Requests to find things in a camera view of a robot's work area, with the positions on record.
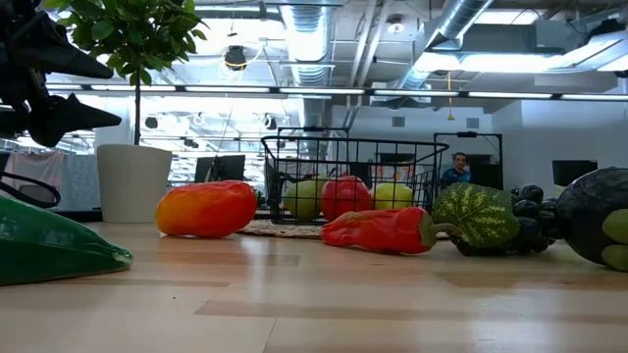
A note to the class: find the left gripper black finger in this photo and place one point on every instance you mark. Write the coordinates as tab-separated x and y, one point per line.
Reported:
68	125
59	56

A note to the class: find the watermelon slice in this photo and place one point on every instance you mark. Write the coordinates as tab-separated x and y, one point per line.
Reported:
49	245

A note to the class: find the orange red mango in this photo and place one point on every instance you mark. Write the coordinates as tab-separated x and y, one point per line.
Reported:
206	208

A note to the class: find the green pear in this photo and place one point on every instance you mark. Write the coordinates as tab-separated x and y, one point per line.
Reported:
304	201

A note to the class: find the red bell pepper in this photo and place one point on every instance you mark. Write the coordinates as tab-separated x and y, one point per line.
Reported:
346	198

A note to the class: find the long red chili pepper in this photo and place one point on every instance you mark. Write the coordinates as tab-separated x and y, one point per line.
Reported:
378	230

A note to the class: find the yellow green apple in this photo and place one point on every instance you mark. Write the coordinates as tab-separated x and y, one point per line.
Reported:
392	196

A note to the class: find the dark grape bunch with leaf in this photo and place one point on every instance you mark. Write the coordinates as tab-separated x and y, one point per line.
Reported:
476	216

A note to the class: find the dark round fruit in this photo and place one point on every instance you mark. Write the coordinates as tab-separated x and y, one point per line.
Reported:
584	211

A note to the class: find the white hanging cloth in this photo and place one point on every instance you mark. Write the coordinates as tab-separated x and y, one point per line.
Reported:
39	166

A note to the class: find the ceiling light strip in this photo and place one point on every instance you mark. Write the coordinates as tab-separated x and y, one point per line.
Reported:
510	95
132	88
228	89
593	97
321	91
417	93

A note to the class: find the green leafy plant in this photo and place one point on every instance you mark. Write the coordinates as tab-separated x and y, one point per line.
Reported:
132	34

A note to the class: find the white plant pot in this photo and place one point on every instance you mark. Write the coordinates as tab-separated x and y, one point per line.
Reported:
132	186

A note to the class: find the black computer monitor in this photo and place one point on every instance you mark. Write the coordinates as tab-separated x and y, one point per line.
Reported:
574	172
228	168

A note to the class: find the black ceiling device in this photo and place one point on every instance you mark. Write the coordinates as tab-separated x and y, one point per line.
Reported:
235	58

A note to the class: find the round woven straw mat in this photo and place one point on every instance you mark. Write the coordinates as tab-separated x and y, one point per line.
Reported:
279	229

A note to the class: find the white ceiling sensor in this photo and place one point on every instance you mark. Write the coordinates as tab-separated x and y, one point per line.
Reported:
395	28

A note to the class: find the person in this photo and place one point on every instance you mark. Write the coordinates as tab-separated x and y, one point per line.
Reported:
456	176

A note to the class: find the silver ventilation duct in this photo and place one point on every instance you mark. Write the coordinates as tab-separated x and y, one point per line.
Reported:
461	17
309	44

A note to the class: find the grey wall vent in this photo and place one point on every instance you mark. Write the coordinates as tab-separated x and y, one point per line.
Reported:
398	121
472	122

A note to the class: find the black metal stand frame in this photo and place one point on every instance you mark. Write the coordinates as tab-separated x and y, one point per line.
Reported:
466	134

